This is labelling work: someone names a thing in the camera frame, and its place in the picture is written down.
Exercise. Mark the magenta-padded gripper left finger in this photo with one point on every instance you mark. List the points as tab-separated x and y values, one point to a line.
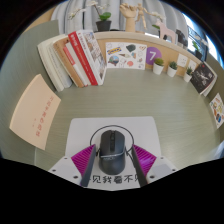
78	163

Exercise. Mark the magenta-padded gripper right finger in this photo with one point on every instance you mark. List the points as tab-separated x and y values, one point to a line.
148	163

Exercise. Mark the black computer mouse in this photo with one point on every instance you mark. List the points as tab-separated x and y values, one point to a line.
112	153

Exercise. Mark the white mouse pad line drawing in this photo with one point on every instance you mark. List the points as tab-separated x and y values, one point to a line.
80	133

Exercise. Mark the peach card red lettering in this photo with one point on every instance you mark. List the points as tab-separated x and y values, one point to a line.
33	111

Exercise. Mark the colourful food sticker sheet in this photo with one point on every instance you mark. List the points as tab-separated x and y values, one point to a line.
218	110

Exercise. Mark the small plant in white pot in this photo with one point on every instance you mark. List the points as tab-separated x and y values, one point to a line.
172	71
187	77
158	69

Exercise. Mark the white book with red spine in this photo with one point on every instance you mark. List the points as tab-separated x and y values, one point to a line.
77	68

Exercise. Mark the white books stack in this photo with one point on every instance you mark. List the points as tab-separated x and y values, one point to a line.
213	87

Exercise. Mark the dark book red edge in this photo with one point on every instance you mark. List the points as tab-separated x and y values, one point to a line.
201	78

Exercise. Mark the brown book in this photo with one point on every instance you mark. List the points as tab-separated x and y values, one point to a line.
66	63

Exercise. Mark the thick white book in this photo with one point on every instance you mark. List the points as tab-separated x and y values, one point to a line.
51	65

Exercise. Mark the green felt desk partition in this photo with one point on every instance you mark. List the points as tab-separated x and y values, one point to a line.
23	53
218	80

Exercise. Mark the round purple sign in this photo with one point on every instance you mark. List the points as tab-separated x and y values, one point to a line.
152	54

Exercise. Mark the white sticker sheet small pictures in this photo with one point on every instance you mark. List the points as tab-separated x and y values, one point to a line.
126	55

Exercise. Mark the red-spined picture book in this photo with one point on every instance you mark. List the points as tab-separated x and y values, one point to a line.
91	53

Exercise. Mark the white orchid in black pot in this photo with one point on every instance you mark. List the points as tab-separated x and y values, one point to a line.
103	25
198	53
156	16

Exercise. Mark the dark wooden horse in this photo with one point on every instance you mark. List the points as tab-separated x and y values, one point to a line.
181	37

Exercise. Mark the pink wooden horse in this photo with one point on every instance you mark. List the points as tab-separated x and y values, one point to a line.
166	33

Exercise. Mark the dark-framed window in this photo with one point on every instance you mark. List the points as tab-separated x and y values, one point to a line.
200	33

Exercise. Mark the wooden hand model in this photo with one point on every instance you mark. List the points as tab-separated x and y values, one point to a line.
129	16

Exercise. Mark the wooden mannequin figure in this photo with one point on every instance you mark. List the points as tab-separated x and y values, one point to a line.
142	15

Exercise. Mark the grey white curtain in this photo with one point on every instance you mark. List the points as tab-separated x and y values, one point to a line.
76	6

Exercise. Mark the white wall socket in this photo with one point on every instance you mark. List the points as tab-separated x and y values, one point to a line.
182	60
192	65

